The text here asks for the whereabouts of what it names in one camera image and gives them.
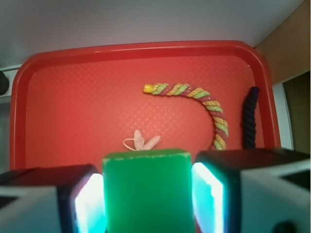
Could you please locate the green rectangular block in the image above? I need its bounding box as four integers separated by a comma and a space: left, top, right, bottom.
103, 149, 195, 233

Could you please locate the brown cardboard panel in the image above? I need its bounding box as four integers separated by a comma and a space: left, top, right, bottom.
256, 0, 311, 85

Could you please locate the red plastic tray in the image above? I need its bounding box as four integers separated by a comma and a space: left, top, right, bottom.
10, 41, 280, 169

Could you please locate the dark blue twisted rope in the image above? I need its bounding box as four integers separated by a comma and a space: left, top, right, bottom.
240, 86, 260, 149

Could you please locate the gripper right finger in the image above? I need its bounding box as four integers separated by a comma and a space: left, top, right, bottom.
191, 148, 311, 233

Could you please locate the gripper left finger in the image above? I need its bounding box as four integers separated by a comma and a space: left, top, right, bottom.
0, 164, 106, 233

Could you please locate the multicolour twisted rope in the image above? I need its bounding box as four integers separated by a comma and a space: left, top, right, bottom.
142, 83, 229, 151

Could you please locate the pink plush bunny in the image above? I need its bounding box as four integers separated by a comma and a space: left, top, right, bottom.
122, 130, 161, 151

